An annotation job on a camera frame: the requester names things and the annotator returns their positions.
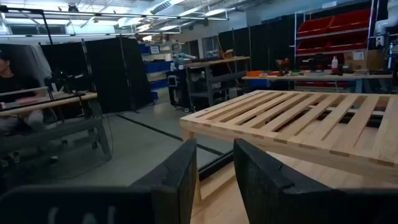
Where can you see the distant wooden-top workbench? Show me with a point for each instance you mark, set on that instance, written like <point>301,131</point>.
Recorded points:
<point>90,124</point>

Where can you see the red storage bin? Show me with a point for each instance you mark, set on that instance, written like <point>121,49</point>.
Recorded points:
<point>348,43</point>
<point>349,20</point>
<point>314,26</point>
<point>312,46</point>

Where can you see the long work table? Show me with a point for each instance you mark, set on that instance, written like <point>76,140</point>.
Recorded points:
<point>311,76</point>

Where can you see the wooden slatted rack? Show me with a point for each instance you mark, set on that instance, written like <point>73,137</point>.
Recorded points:
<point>311,130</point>

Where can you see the blue bin shelf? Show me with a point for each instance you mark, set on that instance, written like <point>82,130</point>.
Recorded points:
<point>158,67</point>

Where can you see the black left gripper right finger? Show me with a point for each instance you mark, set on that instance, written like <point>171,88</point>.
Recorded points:
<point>264,193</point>

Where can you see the red power drill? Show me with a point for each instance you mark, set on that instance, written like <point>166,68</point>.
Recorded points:
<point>283,67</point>

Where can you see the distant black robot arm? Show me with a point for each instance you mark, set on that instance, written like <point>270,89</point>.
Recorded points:
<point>62,81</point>

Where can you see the black partition panel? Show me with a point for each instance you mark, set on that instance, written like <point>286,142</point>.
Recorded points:
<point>105,77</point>

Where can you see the white duct pipe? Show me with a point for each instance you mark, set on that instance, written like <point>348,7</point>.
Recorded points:
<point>387,21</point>

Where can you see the person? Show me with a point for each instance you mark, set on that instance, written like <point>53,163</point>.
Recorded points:
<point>12,84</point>

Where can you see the black aluminium table frame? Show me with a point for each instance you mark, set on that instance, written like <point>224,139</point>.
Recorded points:
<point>214,166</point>

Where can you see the orange tray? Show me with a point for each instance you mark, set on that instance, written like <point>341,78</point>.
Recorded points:
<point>254,73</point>

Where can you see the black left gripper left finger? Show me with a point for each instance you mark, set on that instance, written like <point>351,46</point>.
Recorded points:
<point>174,186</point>

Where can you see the black equipment cart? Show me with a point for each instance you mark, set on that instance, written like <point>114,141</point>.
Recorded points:
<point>178,90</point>

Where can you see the large cardboard box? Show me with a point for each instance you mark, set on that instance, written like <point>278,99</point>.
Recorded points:
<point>367,62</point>

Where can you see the small cardboard box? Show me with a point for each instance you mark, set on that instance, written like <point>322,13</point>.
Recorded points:
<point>226,54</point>

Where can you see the blue storage bin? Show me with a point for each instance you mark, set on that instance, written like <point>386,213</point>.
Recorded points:
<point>258,83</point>

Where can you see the wooden-top grey workbench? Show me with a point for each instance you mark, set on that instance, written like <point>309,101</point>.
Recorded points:
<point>214,62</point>

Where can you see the black curtain wall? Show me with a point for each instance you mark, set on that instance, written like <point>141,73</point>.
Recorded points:
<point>264,46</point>

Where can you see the metal shelving unit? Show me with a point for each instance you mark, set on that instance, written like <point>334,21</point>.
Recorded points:
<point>371,18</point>

